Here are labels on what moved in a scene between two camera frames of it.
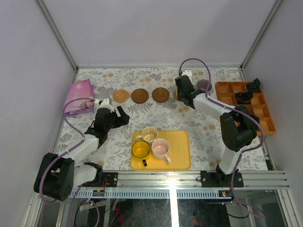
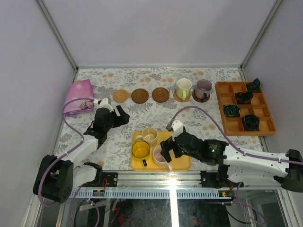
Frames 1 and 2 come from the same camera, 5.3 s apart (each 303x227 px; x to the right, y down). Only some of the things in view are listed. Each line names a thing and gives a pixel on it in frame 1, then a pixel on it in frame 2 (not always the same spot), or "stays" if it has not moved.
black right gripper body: x=180 y=96 to x=197 y=155
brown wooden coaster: x=139 y=96 stays
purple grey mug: x=202 y=84 stays
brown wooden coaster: x=160 y=94 stays
